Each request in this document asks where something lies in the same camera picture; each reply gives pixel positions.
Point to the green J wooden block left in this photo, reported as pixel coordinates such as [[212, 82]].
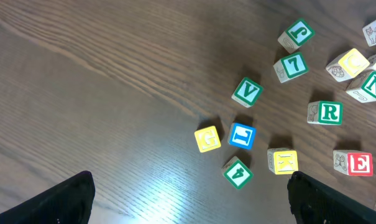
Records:
[[296, 35]]

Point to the yellow G wooden block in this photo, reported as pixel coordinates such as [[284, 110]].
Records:
[[207, 139]]

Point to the green N wooden block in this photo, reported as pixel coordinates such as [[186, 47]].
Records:
[[363, 87]]

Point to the yellow C wooden block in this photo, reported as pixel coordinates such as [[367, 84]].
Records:
[[347, 65]]

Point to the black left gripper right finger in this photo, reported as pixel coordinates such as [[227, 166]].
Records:
[[311, 201]]

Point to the red E wooden block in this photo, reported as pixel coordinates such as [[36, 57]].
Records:
[[353, 163]]

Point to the green V wooden block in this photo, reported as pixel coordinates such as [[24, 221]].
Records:
[[247, 92]]

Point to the green 7 wooden block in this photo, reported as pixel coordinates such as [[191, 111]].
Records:
[[290, 67]]

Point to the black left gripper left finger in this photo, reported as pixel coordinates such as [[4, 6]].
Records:
[[70, 201]]

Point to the green R wooden block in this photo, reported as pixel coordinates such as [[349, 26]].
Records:
[[325, 113]]

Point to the green 4 wooden block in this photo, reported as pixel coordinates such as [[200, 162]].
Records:
[[237, 173]]

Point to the yellow K wooden block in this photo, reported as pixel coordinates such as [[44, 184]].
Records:
[[282, 161]]

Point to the blue L wooden block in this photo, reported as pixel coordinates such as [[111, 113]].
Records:
[[241, 136]]

